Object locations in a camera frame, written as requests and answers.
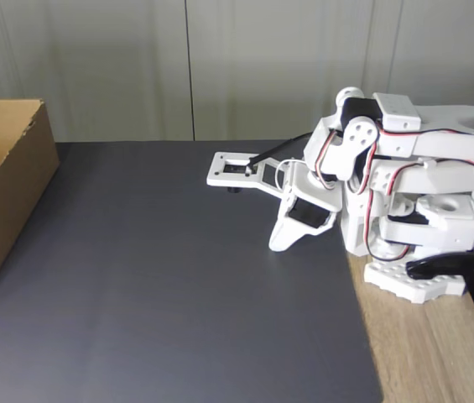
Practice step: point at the brown cardboard box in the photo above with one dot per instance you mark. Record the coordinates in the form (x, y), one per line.
(6, 218)

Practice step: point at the dark grey table mat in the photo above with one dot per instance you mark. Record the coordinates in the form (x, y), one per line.
(136, 273)

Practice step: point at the white cabinet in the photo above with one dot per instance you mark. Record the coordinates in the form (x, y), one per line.
(94, 63)

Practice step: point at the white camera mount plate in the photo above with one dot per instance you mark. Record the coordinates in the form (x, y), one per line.
(220, 178)

